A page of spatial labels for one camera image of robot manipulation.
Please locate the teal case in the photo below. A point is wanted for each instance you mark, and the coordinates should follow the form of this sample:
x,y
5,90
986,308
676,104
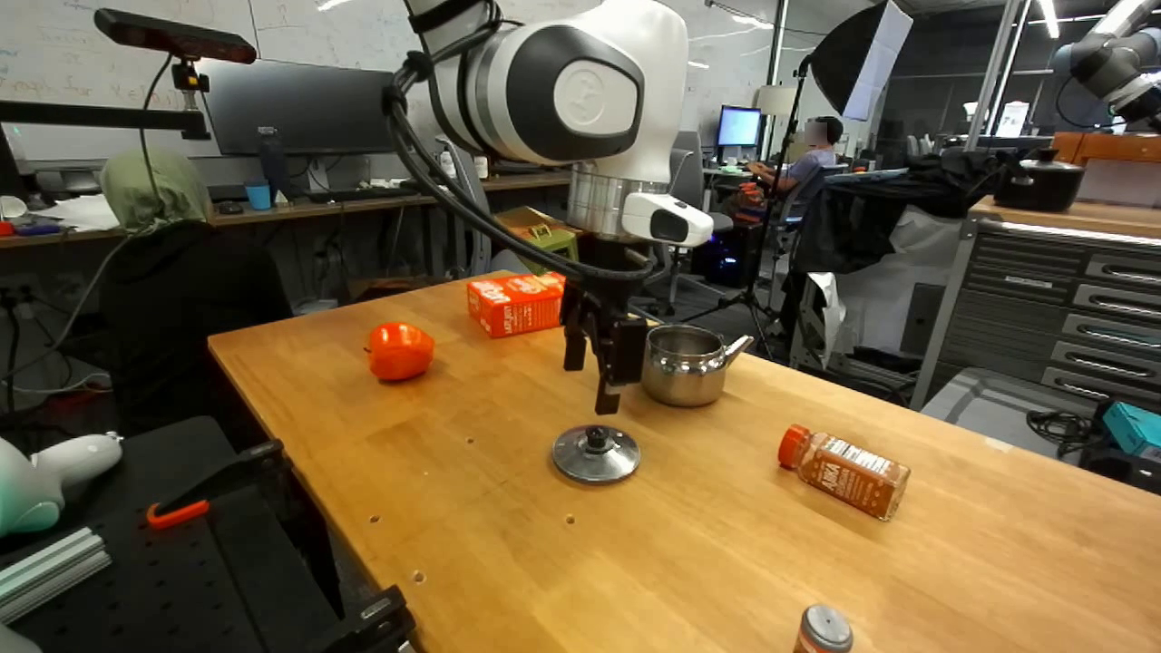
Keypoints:
x,y
1133,426

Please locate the orange tipped black clamp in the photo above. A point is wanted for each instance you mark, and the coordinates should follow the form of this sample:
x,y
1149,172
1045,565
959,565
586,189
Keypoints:
x,y
182,511

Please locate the lit computer monitor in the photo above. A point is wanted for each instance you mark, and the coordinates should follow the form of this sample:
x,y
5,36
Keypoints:
x,y
738,125

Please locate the aluminium extrusion rail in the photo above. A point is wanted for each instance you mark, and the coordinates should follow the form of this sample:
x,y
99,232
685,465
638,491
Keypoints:
x,y
49,573

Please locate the white spray bottle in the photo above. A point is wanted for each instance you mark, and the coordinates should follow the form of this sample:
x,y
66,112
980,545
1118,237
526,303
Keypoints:
x,y
56,477

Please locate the black pot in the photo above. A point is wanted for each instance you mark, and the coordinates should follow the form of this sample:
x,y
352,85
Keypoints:
x,y
1040,181

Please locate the black horizontal boom bar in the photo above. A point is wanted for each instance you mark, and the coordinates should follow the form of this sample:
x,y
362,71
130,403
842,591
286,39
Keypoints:
x,y
97,116

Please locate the blue cup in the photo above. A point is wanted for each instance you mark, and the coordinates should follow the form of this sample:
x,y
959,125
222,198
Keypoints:
x,y
258,194

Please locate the black jacket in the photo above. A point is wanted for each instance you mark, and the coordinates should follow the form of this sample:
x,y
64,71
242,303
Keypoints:
x,y
893,204

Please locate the grey background robot arm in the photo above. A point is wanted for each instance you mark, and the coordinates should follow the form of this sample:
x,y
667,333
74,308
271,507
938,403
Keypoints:
x,y
1108,67

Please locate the black stereo camera bar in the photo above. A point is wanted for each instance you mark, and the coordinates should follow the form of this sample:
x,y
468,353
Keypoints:
x,y
177,36

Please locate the seated person grey shirt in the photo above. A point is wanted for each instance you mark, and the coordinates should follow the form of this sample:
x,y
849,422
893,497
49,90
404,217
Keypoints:
x,y
819,156

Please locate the green cloth bundle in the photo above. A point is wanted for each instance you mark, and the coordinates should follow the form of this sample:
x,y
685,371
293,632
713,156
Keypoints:
x,y
150,187

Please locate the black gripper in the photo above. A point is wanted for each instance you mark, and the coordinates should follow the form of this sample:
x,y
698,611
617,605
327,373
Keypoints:
x,y
611,285

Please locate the small silver capped jar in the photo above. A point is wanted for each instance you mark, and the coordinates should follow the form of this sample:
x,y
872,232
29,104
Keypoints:
x,y
825,632

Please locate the large dark monitor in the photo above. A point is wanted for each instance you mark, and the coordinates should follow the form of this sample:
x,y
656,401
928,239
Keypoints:
x,y
303,108

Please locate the black fabric chair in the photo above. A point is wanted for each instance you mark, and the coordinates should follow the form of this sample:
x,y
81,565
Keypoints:
x,y
168,313

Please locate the long wooden workbench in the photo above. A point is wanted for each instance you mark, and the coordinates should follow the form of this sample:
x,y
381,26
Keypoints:
x,y
364,204

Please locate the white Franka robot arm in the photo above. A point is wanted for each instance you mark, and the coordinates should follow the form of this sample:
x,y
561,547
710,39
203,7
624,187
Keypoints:
x,y
630,36

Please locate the black table clamp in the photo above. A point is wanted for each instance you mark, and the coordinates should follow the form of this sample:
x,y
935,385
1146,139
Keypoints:
x,y
376,620

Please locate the silver kettle lid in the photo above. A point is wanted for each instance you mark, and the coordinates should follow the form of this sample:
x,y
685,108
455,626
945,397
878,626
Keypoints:
x,y
596,455

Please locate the grey plastic tote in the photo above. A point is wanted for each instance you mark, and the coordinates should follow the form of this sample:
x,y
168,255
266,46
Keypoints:
x,y
993,403

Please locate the grey drawer cabinet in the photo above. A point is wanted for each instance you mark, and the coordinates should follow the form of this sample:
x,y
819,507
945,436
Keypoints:
x,y
1063,313

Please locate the black softbox light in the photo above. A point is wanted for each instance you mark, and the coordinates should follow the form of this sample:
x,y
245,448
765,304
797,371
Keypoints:
x,y
847,58

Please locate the orange tomato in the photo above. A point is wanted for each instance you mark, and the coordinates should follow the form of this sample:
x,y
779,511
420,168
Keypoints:
x,y
399,349

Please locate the white bag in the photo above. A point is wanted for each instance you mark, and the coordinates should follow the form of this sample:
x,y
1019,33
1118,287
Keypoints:
x,y
827,316

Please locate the wrist mounted camera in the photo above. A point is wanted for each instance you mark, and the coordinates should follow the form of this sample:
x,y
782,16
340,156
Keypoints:
x,y
671,222

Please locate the black optical breadboard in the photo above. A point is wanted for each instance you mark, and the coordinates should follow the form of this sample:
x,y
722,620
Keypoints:
x,y
157,591

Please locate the wooden shelf board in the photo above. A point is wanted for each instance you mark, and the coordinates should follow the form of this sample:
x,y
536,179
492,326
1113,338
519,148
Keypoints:
x,y
1113,147

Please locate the orange cracker box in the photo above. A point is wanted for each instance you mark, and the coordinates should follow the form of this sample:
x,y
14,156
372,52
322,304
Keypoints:
x,y
518,303

